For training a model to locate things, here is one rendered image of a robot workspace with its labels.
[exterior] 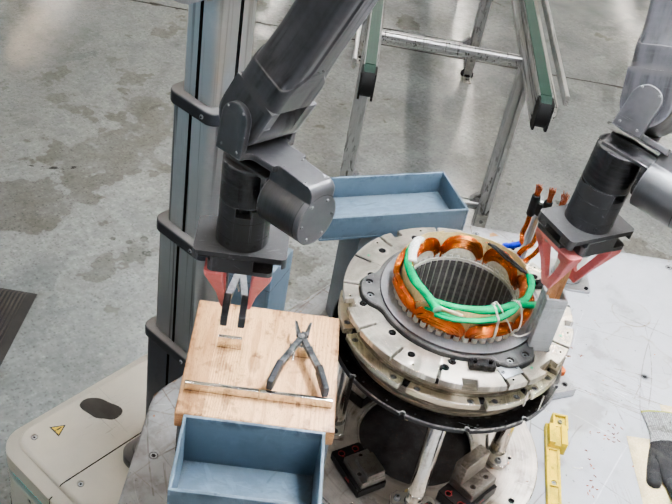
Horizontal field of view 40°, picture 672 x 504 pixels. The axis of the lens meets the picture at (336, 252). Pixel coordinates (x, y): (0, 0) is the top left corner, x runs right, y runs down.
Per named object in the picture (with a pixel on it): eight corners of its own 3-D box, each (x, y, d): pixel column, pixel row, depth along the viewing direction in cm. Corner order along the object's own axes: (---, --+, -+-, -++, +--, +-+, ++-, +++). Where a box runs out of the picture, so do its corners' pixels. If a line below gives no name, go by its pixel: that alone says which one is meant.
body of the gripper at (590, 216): (630, 242, 112) (656, 193, 108) (567, 255, 107) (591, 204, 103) (595, 210, 116) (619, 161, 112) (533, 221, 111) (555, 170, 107)
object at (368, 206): (411, 295, 176) (444, 171, 158) (431, 335, 168) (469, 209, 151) (284, 307, 168) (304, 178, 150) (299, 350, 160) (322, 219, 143)
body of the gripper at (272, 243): (285, 274, 102) (292, 219, 97) (191, 262, 101) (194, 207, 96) (288, 238, 107) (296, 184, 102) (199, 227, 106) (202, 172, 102)
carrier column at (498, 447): (505, 459, 146) (543, 366, 133) (489, 458, 145) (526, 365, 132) (502, 446, 148) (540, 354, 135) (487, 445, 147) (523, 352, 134)
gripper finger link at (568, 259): (591, 296, 116) (621, 238, 110) (548, 306, 113) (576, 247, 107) (558, 261, 120) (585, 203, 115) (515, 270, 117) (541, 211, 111)
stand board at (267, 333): (331, 445, 112) (334, 433, 111) (173, 426, 111) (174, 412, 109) (337, 330, 128) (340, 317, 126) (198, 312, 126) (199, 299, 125)
